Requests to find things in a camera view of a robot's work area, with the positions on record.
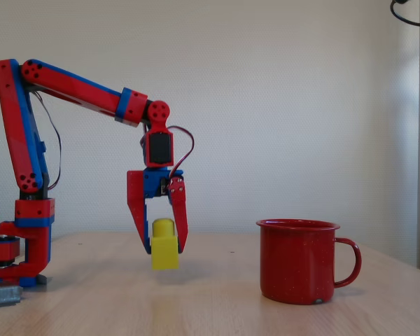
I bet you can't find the yellow toy brick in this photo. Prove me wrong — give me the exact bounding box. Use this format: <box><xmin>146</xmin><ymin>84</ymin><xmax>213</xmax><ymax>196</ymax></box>
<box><xmin>150</xmin><ymin>217</ymin><xmax>181</xmax><ymax>271</ymax></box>

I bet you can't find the red enamel mug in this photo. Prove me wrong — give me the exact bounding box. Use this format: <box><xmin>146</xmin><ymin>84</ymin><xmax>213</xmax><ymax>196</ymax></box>
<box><xmin>255</xmin><ymin>218</ymin><xmax>363</xmax><ymax>305</ymax></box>

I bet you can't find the grey metal table clamp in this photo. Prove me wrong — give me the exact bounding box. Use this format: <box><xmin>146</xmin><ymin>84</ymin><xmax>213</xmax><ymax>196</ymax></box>
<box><xmin>0</xmin><ymin>285</ymin><xmax>24</xmax><ymax>309</ymax></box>

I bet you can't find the red white wrist servo cable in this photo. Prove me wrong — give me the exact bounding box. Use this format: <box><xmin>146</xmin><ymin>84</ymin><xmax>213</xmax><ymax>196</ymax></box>
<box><xmin>167</xmin><ymin>125</ymin><xmax>196</xmax><ymax>180</ymax></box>

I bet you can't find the dark arm servo cable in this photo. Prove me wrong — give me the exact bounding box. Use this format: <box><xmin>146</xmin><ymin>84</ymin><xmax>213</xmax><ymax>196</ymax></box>
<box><xmin>30</xmin><ymin>90</ymin><xmax>63</xmax><ymax>192</ymax></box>

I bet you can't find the black hanging cable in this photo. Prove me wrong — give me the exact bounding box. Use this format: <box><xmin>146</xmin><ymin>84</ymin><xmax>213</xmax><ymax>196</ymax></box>
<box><xmin>389</xmin><ymin>0</ymin><xmax>420</xmax><ymax>29</ymax></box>

